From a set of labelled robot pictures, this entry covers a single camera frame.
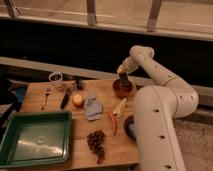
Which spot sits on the dark bowl with blue cloth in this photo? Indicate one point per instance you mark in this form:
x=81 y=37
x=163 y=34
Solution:
x=129 y=128

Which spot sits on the black handled knife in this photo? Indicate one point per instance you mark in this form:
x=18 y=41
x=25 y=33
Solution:
x=65 y=99

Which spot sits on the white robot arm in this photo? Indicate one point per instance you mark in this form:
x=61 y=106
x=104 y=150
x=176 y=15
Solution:
x=154 y=108

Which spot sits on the bunch of dark grapes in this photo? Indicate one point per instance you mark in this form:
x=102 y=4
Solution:
x=95 y=140

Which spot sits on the yellow apple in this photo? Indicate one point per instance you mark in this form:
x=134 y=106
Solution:
x=77 y=100

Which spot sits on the metal fork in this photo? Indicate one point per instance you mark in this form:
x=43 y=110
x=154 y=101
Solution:
x=45 y=98

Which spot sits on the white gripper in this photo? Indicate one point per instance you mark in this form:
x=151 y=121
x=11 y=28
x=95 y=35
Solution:
x=128 y=66

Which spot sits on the red bowl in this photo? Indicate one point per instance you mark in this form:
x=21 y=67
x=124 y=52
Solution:
x=120 y=91

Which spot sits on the green plastic tray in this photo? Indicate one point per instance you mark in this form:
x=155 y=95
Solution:
x=36 y=139

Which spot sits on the grey blue cloth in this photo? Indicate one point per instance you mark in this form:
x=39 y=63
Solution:
x=93 y=108

